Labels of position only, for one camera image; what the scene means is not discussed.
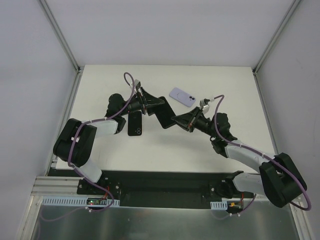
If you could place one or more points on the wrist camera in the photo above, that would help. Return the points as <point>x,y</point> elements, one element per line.
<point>204,105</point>
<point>136,85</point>

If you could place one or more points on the aluminium front rail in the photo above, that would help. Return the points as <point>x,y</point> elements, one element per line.
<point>55,186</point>

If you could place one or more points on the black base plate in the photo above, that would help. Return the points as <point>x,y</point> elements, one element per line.
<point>178,190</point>

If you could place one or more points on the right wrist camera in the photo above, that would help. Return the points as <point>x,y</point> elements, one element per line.
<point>204,105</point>

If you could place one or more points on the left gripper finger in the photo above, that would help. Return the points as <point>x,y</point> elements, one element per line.
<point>150,100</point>
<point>154,109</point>

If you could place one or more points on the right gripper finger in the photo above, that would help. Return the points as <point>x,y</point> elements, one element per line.
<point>185,118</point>
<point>184,124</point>

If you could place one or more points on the left white cable duct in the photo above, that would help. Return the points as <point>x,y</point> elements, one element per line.
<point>67,201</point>

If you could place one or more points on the aluminium frame post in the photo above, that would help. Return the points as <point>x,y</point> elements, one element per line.
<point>59,34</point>
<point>276,35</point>

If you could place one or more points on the black phone case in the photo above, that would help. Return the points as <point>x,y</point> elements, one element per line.
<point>164,114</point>

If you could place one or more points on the right white cable duct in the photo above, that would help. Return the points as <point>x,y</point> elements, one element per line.
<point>219,205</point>

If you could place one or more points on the left aluminium frame post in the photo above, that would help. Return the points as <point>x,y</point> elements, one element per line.
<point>59,34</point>

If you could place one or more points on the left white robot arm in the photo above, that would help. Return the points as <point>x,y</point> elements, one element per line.
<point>75,143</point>

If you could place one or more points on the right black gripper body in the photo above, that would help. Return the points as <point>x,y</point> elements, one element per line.
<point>192,119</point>

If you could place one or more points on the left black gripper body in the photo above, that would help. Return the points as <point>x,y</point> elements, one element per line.
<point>144,101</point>

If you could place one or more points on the black cased phone with ring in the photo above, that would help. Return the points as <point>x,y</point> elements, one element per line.
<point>134,127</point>

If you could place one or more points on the white cable duct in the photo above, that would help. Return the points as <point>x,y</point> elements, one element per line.
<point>67,201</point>
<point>219,205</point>

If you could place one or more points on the right aluminium frame post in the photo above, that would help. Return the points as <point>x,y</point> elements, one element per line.
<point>276,35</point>

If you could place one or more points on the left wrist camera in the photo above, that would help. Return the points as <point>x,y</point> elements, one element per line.
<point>136,85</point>

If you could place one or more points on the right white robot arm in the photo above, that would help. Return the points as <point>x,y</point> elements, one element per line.
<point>276,176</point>

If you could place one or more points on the lilac cased phone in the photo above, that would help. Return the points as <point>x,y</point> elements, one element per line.
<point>182,97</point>

